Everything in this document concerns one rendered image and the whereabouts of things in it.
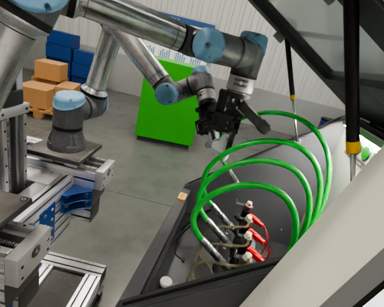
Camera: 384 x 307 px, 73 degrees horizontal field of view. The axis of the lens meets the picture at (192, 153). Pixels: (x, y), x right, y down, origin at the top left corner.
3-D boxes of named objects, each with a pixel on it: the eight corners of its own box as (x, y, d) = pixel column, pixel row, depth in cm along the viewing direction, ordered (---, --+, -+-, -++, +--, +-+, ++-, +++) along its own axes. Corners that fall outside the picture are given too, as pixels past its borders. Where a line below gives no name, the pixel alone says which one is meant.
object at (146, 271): (175, 215, 126) (183, 187, 120) (184, 218, 125) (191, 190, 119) (111, 341, 68) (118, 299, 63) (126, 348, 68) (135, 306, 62)
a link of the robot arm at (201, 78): (194, 78, 107) (213, 70, 104) (199, 101, 104) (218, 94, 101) (186, 69, 100) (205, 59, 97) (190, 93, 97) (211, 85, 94)
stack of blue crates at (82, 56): (44, 81, 637) (45, 28, 593) (55, 79, 682) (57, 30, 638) (93, 93, 637) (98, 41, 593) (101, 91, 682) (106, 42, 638)
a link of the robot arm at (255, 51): (233, 28, 67) (256, 36, 72) (221, 70, 71) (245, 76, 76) (252, 30, 61) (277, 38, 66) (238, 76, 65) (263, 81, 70)
